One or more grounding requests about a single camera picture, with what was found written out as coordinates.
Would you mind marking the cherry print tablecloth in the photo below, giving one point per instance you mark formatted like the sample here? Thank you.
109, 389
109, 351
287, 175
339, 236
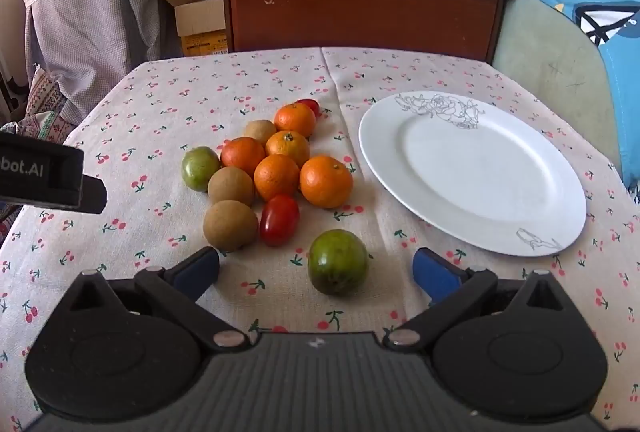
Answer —
165, 111

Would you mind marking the cardboard box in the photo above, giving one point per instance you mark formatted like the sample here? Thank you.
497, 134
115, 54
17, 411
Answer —
200, 21

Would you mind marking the brown wooden nightstand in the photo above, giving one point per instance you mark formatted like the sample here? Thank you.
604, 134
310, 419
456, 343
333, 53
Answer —
360, 1

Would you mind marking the red cherry tomato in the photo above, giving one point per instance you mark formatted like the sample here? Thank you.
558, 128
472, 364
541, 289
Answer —
279, 220
311, 105

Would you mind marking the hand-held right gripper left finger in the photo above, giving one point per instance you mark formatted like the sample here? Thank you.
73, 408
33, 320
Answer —
197, 269

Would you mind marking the green round fruit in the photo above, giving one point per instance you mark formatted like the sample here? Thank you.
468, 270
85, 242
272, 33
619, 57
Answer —
200, 167
337, 262

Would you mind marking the patterned woven cloth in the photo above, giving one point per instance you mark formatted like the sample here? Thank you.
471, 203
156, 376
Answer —
42, 101

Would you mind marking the blue printed blanket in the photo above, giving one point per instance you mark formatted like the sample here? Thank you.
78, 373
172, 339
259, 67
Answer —
615, 46

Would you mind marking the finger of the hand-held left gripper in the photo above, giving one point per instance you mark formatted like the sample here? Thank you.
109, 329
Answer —
95, 194

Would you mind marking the white floral-edged plate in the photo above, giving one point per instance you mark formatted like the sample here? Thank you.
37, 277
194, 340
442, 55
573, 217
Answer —
470, 177

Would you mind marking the brown kiwi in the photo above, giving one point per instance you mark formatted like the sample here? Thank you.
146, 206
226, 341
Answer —
231, 186
259, 130
230, 225

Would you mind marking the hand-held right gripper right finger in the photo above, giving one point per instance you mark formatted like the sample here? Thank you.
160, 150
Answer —
435, 277

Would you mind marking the green sofa cushion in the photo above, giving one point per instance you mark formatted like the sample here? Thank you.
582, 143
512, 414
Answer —
550, 76

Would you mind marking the lilac gingham cloth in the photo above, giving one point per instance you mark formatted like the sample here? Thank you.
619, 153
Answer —
90, 41

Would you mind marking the orange mandarin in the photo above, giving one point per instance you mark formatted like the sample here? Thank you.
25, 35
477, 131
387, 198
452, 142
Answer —
276, 177
295, 120
241, 155
287, 147
326, 181

